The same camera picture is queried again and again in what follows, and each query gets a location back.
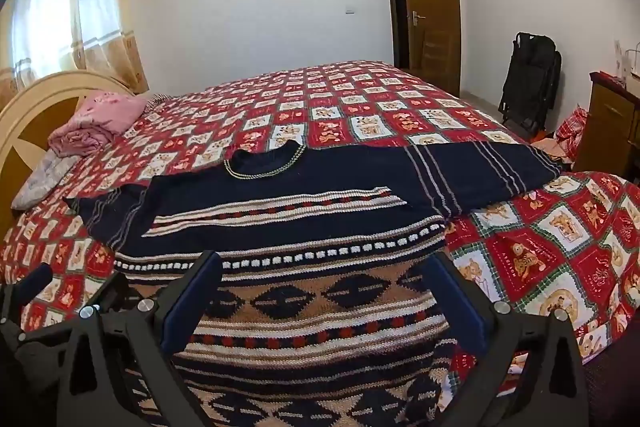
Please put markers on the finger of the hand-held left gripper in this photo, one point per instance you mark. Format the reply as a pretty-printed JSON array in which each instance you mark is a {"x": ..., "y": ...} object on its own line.
[
  {"x": 30, "y": 287},
  {"x": 114, "y": 289}
]

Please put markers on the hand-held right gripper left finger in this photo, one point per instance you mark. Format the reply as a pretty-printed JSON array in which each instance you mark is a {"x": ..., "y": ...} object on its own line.
[{"x": 192, "y": 307}]

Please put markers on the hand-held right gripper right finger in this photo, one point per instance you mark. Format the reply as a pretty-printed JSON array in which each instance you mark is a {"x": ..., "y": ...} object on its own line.
[{"x": 460, "y": 312}]

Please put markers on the navy patterned knit sweater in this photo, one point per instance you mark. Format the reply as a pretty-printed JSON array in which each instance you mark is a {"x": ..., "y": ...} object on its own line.
[{"x": 300, "y": 277}]

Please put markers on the grey pillow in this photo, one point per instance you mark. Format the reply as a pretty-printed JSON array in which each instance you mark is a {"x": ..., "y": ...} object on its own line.
[{"x": 42, "y": 179}]

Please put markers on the pink folded blanket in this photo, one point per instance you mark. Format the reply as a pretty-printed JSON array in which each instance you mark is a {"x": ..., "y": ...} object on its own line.
[{"x": 100, "y": 119}]

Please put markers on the cream wooden headboard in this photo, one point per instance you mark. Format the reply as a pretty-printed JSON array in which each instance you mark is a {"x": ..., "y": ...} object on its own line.
[{"x": 30, "y": 112}]

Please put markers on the pink cloth pile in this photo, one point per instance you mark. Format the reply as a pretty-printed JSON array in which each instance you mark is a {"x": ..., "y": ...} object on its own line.
[{"x": 555, "y": 149}]

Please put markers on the red checked cloth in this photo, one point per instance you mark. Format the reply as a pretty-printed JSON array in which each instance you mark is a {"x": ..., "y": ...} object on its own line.
[{"x": 572, "y": 129}]

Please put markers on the red printed bed blanket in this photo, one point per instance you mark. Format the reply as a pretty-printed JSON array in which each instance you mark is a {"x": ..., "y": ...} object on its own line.
[{"x": 350, "y": 107}]

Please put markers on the brown wooden cabinet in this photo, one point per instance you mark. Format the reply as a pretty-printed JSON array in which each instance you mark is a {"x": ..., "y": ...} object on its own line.
[{"x": 610, "y": 127}]

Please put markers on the beige patterned curtain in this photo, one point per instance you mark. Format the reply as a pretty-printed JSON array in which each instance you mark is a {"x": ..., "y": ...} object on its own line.
[{"x": 70, "y": 7}]

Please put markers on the white items on cabinet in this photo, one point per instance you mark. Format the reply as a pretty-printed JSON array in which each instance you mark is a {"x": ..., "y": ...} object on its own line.
[{"x": 625, "y": 62}]

